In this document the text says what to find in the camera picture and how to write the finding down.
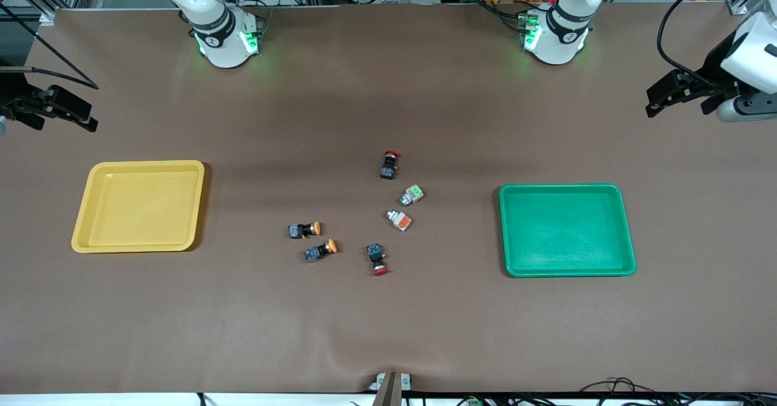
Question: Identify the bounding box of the yellow plastic tray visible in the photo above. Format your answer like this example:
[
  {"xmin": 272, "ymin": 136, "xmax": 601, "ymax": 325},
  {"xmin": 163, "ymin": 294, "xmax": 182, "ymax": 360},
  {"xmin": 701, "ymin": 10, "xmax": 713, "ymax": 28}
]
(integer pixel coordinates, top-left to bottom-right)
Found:
[{"xmin": 71, "ymin": 160, "xmax": 206, "ymax": 254}]

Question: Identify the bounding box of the green plastic tray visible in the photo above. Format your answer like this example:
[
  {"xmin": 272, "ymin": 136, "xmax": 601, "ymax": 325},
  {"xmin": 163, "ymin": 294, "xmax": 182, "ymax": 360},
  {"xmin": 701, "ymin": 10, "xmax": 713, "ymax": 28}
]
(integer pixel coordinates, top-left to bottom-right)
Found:
[{"xmin": 499, "ymin": 183, "xmax": 637, "ymax": 278}]

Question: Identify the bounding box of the brown table mat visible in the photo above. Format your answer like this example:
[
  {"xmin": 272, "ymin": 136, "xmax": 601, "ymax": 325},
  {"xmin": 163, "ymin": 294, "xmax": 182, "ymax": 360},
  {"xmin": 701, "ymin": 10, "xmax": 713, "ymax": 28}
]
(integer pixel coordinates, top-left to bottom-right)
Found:
[{"xmin": 0, "ymin": 2, "xmax": 777, "ymax": 394}]

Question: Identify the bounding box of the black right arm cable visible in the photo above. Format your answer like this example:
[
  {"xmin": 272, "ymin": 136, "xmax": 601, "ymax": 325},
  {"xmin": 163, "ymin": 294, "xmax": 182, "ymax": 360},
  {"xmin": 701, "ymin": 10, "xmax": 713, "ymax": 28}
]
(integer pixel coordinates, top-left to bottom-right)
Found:
[{"xmin": 0, "ymin": 2, "xmax": 99, "ymax": 90}]

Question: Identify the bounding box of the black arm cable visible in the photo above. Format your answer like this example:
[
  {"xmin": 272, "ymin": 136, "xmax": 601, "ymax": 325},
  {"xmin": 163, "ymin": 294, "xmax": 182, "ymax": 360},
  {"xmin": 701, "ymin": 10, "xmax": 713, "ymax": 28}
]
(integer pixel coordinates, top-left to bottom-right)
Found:
[
  {"xmin": 657, "ymin": 0, "xmax": 747, "ymax": 91},
  {"xmin": 0, "ymin": 2, "xmax": 99, "ymax": 90}
]

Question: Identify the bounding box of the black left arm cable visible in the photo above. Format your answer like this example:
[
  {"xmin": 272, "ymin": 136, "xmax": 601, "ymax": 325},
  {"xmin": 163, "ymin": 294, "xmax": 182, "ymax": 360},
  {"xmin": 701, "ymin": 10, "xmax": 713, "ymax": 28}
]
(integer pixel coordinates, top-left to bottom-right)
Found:
[{"xmin": 657, "ymin": 0, "xmax": 747, "ymax": 91}]

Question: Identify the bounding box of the red push button switch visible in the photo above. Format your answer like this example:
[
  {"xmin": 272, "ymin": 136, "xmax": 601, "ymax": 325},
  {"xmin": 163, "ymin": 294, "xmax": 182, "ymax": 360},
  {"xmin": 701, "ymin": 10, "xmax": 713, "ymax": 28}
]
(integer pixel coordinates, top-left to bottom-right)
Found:
[
  {"xmin": 380, "ymin": 150, "xmax": 401, "ymax": 181},
  {"xmin": 366, "ymin": 243, "xmax": 390, "ymax": 277}
]

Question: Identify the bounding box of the black cable bundle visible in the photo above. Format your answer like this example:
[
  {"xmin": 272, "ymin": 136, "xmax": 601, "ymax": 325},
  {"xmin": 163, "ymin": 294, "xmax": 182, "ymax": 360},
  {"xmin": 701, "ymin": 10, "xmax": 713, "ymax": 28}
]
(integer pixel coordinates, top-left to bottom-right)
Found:
[{"xmin": 577, "ymin": 377, "xmax": 777, "ymax": 406}]

